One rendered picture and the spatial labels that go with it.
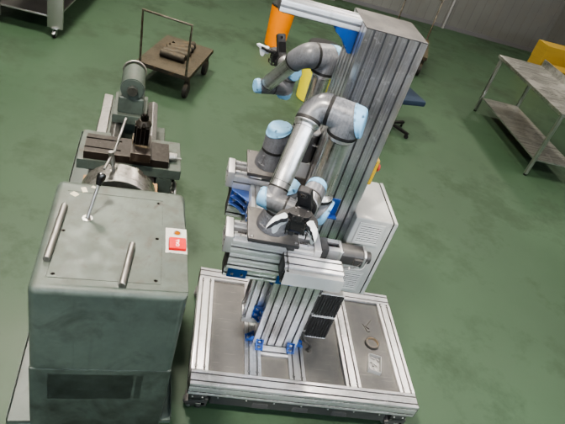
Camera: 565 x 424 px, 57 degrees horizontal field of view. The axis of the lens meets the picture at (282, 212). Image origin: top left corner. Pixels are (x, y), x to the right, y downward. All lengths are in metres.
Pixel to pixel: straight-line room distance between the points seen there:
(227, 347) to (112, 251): 1.31
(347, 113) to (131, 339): 1.08
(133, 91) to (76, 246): 1.56
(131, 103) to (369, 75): 1.67
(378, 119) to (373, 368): 1.58
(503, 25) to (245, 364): 11.25
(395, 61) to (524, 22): 11.32
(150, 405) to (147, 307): 0.56
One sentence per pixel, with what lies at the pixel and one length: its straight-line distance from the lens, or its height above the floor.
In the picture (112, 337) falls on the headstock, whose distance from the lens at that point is 1.88.
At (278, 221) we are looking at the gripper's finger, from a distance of 1.60.
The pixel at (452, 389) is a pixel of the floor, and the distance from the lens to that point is 3.70.
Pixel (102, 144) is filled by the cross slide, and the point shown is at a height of 0.97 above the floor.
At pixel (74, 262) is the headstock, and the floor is 1.25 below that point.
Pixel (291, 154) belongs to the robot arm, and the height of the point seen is 1.61.
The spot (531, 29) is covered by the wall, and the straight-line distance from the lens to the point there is 13.51.
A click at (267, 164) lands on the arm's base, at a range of 2.59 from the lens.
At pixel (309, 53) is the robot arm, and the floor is 1.77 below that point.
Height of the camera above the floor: 2.51
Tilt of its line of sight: 35 degrees down
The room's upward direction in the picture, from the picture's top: 19 degrees clockwise
